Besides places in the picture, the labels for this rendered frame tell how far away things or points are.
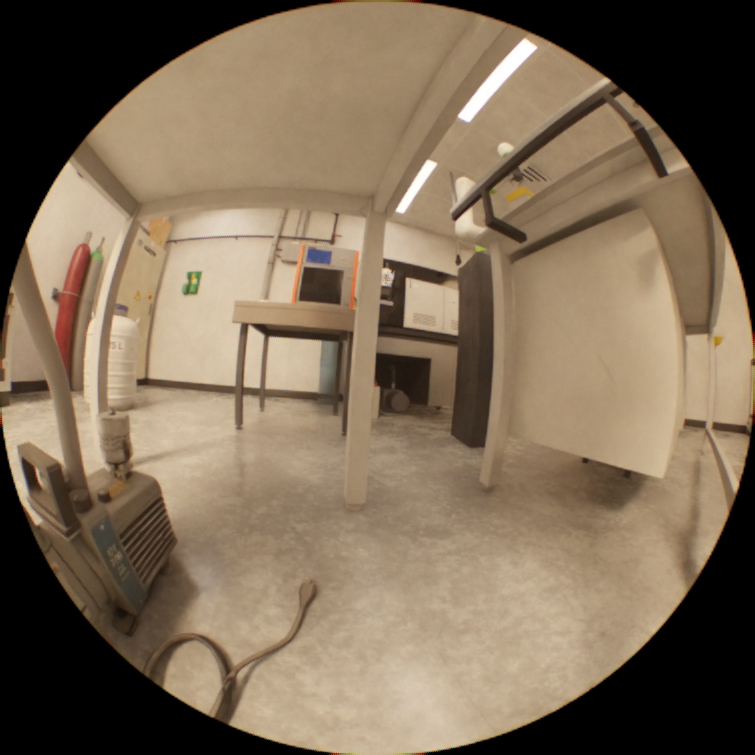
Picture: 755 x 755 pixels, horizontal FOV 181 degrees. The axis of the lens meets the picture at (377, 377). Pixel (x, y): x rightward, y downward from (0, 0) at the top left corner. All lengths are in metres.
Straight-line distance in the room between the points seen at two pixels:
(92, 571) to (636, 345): 0.98
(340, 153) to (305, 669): 0.91
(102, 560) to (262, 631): 0.23
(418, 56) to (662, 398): 0.77
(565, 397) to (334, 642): 0.73
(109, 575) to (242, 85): 0.77
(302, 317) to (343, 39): 1.18
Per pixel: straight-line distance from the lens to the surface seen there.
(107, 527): 0.37
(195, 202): 0.85
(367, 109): 0.57
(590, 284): 0.74
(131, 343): 1.94
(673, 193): 0.88
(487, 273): 1.51
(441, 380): 2.16
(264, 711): 0.37
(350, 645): 0.40
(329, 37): 0.53
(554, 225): 0.78
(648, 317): 0.67
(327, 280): 1.45
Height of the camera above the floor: 0.36
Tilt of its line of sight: level
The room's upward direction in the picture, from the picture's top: 4 degrees clockwise
